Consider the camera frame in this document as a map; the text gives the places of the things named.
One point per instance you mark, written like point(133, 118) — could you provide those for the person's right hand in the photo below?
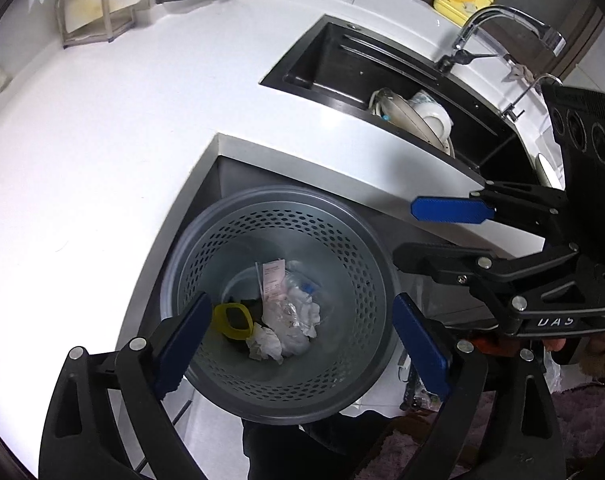
point(604, 332)

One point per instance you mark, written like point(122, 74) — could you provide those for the printed paper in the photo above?
point(265, 347)

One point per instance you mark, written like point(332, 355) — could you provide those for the person's right forearm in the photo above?
point(604, 360)

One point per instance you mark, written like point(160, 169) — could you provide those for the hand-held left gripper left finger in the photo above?
point(182, 340)

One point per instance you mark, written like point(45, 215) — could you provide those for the beige plate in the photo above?
point(397, 115)

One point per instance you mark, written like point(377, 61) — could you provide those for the grey perforated bin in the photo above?
point(332, 280)

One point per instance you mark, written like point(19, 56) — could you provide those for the chrome faucet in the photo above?
point(502, 11)

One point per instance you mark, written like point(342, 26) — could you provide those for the white tissue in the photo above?
point(302, 330)

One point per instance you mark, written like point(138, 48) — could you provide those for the dark kitchen sink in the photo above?
point(332, 70)

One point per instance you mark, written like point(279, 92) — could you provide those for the small metal tap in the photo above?
point(519, 97)

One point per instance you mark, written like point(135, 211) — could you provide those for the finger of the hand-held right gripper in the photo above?
point(452, 210)
point(442, 257)

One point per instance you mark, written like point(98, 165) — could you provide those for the long paper receipt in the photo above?
point(272, 280)

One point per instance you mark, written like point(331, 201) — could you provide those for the metal cutting board rack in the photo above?
point(97, 38)

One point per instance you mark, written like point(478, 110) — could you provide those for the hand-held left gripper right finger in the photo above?
point(422, 350)

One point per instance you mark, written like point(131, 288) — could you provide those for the purple fluffy rug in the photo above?
point(582, 420)

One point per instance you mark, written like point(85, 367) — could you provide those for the yellow lid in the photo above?
point(221, 320)

